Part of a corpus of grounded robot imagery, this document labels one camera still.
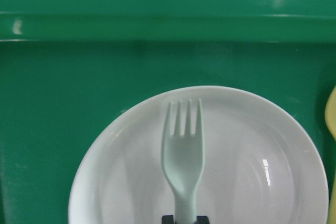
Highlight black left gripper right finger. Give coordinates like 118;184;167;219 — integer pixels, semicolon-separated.
196;216;209;224

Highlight pale green plastic fork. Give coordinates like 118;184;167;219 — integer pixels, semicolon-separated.
161;99;205;223

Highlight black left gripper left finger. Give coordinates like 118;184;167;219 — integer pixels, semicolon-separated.
162;215;175;224

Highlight green plastic tray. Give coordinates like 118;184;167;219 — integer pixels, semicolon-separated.
1;0;335;223

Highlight white round plate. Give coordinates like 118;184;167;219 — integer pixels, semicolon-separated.
68;86;329;223

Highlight yellow plastic utensil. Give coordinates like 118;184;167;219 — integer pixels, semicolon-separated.
324;86;336;224

